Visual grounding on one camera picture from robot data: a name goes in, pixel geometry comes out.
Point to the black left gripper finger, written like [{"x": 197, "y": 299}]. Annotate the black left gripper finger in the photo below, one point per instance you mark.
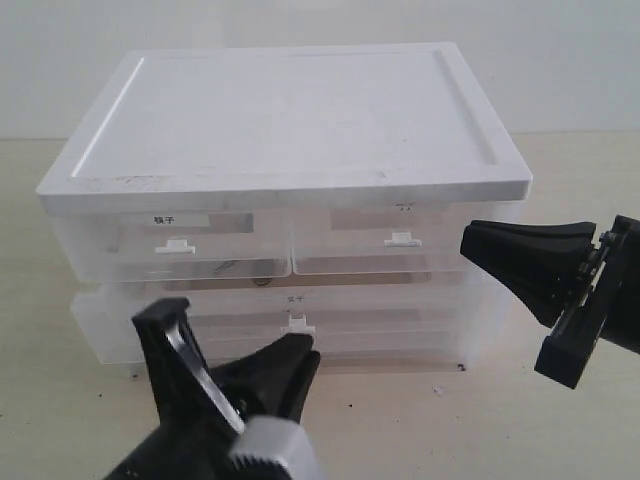
[
  {"x": 273, "y": 381},
  {"x": 181, "y": 383}
]

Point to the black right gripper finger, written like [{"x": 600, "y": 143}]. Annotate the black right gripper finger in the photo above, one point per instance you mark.
[
  {"x": 515, "y": 248},
  {"x": 546, "y": 291}
]

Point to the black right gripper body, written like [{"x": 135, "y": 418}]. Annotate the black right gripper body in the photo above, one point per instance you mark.
[{"x": 609, "y": 309}]

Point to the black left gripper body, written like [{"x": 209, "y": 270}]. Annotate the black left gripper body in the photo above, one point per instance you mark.
[{"x": 197, "y": 446}]

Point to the key bunch with blue fob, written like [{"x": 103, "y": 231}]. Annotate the key bunch with blue fob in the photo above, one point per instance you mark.
[{"x": 262, "y": 281}]

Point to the white translucent drawer cabinet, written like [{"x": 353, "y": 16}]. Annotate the white translucent drawer cabinet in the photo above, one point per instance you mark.
[{"x": 291, "y": 128}]

